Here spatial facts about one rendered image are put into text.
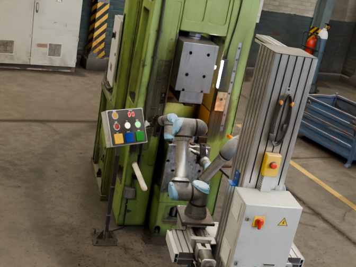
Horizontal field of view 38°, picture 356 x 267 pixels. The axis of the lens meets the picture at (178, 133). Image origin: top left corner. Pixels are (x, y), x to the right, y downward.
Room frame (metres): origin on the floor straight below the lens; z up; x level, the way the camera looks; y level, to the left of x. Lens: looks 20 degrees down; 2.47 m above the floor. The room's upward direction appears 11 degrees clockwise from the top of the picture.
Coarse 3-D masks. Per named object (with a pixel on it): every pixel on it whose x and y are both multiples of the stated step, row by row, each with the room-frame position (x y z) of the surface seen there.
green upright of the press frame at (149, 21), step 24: (144, 0) 4.46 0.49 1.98; (168, 0) 4.14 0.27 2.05; (144, 24) 4.47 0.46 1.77; (168, 24) 4.15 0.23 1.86; (144, 48) 4.17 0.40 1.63; (168, 48) 4.16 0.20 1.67; (144, 72) 4.10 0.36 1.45; (144, 96) 4.11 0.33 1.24; (144, 144) 4.13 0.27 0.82; (120, 168) 4.46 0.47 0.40; (144, 168) 4.15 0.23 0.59; (120, 192) 4.17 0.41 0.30; (144, 192) 4.16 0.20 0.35; (120, 216) 4.10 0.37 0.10; (144, 216) 4.17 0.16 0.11
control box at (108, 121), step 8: (104, 112) 3.72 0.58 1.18; (112, 112) 3.74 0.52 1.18; (120, 112) 3.79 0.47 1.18; (136, 112) 3.89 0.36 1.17; (104, 120) 3.71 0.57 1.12; (112, 120) 3.71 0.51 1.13; (120, 120) 3.76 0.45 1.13; (128, 120) 3.80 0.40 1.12; (136, 120) 3.85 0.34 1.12; (104, 128) 3.70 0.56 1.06; (112, 128) 3.68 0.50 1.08; (120, 128) 3.73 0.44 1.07; (128, 128) 3.77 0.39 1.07; (136, 128) 3.82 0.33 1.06; (144, 128) 3.87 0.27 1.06; (112, 136) 3.65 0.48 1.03; (144, 136) 3.84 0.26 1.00; (112, 144) 3.62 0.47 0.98; (120, 144) 3.67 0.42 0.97; (128, 144) 3.71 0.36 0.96
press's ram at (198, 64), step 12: (180, 36) 4.27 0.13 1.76; (180, 48) 4.10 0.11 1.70; (192, 48) 4.07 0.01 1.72; (204, 48) 4.10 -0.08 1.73; (216, 48) 4.13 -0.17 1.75; (180, 60) 4.05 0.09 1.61; (192, 60) 4.08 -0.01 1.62; (204, 60) 4.11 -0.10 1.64; (180, 72) 4.05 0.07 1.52; (192, 72) 4.08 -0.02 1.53; (204, 72) 4.12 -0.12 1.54; (180, 84) 4.06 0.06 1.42; (192, 84) 4.09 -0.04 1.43; (204, 84) 4.12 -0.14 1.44
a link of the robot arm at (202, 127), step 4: (200, 120) 3.22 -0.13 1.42; (200, 124) 3.19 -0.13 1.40; (204, 124) 3.22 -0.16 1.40; (200, 128) 3.18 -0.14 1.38; (204, 128) 3.20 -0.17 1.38; (200, 132) 3.18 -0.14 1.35; (204, 132) 3.21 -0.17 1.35; (192, 136) 3.39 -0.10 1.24; (196, 136) 3.20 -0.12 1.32; (200, 136) 3.28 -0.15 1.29
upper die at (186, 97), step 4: (172, 88) 4.29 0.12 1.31; (172, 92) 4.27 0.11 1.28; (176, 92) 4.16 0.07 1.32; (180, 92) 4.06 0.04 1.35; (184, 92) 4.07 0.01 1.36; (188, 92) 4.08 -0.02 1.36; (192, 92) 4.09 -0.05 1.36; (196, 92) 4.11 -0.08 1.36; (176, 96) 4.14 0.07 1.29; (180, 96) 4.06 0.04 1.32; (184, 96) 4.08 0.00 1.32; (188, 96) 4.09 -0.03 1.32; (192, 96) 4.10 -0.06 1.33; (196, 96) 4.11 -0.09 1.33; (200, 96) 4.12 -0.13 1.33; (180, 100) 4.07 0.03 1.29; (184, 100) 4.08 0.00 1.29; (188, 100) 4.09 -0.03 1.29; (192, 100) 4.10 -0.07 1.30; (196, 100) 4.11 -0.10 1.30; (200, 100) 4.12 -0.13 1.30
